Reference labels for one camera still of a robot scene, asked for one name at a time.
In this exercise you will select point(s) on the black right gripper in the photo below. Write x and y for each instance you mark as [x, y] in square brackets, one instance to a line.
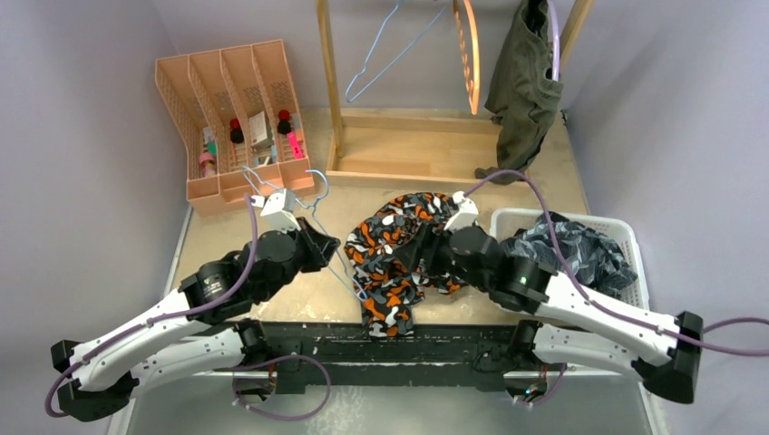
[425, 246]

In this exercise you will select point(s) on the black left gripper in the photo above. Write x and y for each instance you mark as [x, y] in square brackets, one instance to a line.
[317, 245]

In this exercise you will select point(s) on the orange camouflage shorts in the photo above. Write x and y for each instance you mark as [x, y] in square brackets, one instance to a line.
[391, 289]

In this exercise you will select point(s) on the grey leaf pattern shorts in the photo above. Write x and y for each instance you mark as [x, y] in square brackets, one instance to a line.
[595, 258]

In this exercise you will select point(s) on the orange hanger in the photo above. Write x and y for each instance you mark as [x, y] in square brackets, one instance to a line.
[469, 44]

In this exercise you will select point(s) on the light blue hanger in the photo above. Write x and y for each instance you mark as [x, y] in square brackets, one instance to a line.
[384, 53]

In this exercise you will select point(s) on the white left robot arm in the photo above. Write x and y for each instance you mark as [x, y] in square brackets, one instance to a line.
[192, 329]

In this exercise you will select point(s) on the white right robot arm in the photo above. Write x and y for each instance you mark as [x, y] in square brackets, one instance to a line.
[657, 350]

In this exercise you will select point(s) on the dark olive green shorts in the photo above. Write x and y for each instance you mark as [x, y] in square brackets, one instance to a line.
[524, 95]

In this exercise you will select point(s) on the purple hanger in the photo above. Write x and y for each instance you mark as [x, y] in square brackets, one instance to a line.
[555, 39]

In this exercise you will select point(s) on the white plastic laundry basket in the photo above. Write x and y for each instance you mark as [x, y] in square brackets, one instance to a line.
[505, 222]

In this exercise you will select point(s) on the pink marker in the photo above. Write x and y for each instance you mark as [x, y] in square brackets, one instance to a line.
[295, 143]

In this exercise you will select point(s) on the pink tape roll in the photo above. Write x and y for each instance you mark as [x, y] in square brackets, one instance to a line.
[207, 161]

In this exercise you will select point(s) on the wooden clothes rack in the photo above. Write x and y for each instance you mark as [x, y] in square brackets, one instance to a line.
[383, 150]

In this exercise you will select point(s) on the white box in organizer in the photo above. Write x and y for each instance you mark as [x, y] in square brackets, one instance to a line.
[260, 132]

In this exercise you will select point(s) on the red black item left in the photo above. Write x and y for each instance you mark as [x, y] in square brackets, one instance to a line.
[236, 133]

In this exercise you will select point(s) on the red black item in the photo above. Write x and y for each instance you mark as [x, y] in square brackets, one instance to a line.
[284, 124]
[236, 133]

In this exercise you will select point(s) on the red black item right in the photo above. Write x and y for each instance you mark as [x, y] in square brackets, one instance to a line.
[284, 124]

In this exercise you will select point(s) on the orange plastic file organizer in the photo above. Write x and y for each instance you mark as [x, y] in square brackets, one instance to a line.
[237, 113]

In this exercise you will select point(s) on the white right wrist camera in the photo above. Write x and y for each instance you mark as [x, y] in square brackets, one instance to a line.
[465, 215]

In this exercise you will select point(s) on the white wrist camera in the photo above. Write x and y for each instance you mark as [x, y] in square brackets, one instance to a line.
[465, 215]
[278, 209]

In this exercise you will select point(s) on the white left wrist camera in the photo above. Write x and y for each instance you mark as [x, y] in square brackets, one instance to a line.
[278, 209]

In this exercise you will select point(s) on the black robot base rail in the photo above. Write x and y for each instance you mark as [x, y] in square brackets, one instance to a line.
[488, 358]

